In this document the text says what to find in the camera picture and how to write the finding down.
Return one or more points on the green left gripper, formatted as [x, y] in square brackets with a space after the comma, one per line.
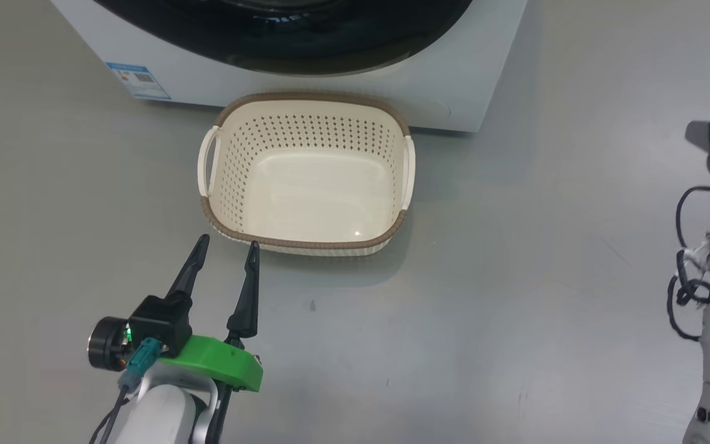
[219, 364]

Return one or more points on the cream perforated laundry basket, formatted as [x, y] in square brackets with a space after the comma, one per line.
[312, 191]

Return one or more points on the white front-load washing machine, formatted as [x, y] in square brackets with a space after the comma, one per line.
[453, 80]

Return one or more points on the black cylindrical left gripper motor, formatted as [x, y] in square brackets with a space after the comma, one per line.
[105, 345]

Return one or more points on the blue energy label sticker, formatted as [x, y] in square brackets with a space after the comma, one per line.
[139, 80]

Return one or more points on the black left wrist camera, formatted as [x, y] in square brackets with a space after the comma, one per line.
[161, 320]

